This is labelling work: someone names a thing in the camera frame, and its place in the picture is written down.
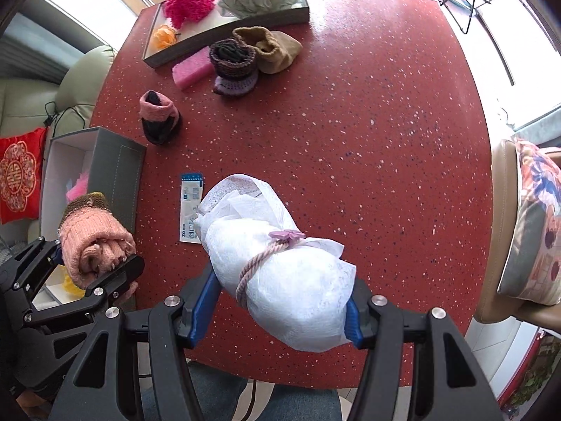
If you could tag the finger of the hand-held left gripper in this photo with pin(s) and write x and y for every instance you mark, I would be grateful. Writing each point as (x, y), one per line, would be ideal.
(109, 283)
(26, 267)

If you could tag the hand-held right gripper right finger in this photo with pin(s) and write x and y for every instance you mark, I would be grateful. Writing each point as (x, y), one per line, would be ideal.
(356, 324)

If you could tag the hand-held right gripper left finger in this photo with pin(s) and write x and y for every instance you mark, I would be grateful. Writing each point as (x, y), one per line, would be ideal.
(199, 315)

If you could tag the yellow foam fruit net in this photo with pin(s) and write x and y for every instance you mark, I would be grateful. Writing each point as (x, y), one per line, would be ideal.
(72, 285)

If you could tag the white cloth bundle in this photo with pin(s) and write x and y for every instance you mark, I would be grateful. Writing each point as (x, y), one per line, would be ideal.
(289, 289)

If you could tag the pink fluffy scarf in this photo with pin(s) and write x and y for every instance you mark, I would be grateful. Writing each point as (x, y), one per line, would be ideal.
(78, 187)

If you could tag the grey storage box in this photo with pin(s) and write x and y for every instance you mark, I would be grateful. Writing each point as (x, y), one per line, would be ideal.
(118, 175)

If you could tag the red embroidered cushion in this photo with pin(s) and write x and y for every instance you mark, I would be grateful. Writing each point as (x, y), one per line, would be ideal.
(17, 175)

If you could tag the blue white packet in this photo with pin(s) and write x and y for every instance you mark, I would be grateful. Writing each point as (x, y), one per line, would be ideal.
(190, 210)

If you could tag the pink black sock roll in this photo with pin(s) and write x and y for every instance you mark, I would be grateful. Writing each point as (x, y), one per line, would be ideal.
(155, 109)

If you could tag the printed picture cushion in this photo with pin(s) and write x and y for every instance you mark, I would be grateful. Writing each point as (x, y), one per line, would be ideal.
(530, 228)

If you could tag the pale green leather sofa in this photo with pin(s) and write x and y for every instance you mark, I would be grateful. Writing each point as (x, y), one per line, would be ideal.
(83, 74)

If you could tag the small pink sponge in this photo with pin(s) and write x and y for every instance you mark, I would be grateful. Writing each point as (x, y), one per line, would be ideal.
(188, 72)

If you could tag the purple brown knitted sock roll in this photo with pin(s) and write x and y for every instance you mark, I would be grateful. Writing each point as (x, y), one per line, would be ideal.
(232, 79)

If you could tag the orange fabric flower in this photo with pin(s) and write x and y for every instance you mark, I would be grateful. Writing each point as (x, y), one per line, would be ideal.
(163, 37)

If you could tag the tan sock roll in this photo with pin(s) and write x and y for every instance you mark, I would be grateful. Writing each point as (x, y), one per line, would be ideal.
(276, 52)

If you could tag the grey shallow tray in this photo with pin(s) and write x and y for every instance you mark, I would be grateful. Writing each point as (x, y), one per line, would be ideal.
(245, 26)

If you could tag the magenta fluffy scrunchie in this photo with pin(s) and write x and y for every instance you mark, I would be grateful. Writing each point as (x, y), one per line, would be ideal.
(190, 2)

